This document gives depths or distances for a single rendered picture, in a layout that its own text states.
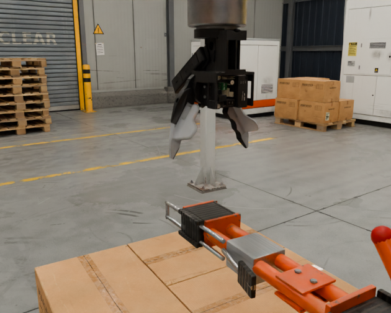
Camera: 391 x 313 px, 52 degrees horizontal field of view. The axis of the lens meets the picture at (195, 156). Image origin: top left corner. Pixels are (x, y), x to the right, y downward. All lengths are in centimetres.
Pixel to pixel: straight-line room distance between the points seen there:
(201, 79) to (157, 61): 1101
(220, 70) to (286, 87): 759
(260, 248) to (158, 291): 95
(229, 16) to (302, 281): 38
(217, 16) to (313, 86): 718
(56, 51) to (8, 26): 113
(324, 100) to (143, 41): 566
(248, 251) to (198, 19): 35
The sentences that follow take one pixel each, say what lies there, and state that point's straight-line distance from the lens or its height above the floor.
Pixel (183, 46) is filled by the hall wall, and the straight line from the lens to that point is 1209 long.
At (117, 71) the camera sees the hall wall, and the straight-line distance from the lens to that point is 1105.
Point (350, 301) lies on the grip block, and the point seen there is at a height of 111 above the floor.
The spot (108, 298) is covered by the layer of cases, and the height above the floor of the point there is 54.
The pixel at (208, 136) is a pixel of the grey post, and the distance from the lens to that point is 412.
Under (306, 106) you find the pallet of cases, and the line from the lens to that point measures 784.
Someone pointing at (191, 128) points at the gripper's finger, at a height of 128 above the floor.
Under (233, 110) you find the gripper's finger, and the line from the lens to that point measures 68.
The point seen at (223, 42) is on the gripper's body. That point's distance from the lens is 60.
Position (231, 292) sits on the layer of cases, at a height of 54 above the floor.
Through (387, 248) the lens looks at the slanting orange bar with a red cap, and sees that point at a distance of 46.
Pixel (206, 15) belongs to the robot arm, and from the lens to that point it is 60.
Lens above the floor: 138
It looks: 14 degrees down
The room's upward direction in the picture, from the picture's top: straight up
